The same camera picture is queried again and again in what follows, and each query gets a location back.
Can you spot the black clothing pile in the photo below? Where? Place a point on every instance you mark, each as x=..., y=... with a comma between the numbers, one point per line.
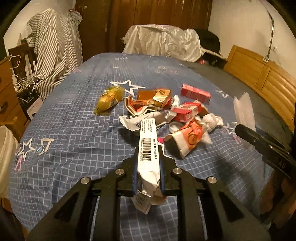
x=210, y=44

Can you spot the white foam sheet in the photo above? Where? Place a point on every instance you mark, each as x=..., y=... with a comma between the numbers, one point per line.
x=244, y=111

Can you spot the white tissue ball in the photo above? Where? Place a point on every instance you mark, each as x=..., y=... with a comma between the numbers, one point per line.
x=211, y=121

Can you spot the gold cardboard box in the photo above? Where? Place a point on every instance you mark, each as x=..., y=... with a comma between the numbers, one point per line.
x=157, y=97

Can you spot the striped hanging shirt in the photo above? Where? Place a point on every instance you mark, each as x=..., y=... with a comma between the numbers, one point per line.
x=57, y=46

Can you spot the yellow snack wrapper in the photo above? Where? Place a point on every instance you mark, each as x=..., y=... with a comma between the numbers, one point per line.
x=109, y=99

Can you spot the wooden bed headboard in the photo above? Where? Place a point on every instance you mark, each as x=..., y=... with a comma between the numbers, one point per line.
x=269, y=80

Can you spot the orange white torn wrapper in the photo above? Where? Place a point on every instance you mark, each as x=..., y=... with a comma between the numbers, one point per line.
x=137, y=110

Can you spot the red white cigarette pack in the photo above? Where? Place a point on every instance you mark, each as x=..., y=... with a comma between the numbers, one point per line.
x=187, y=111

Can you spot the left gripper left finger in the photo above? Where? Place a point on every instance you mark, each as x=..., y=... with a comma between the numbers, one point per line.
x=135, y=172

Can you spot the wooden drawer dresser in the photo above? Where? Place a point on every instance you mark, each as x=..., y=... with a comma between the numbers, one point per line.
x=12, y=115

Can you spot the blue grid bed sheet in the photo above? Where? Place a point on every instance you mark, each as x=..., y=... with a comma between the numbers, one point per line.
x=66, y=141

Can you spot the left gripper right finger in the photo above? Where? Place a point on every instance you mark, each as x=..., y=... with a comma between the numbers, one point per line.
x=161, y=167

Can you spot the white barcode carton box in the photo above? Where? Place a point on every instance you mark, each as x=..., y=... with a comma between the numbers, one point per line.
x=148, y=192

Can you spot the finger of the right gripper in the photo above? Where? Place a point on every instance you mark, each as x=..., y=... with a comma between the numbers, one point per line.
x=265, y=143

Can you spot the long red carton box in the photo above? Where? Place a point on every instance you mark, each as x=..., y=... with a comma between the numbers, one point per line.
x=195, y=93

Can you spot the orange white paper cup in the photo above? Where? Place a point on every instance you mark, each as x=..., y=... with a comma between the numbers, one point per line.
x=186, y=138

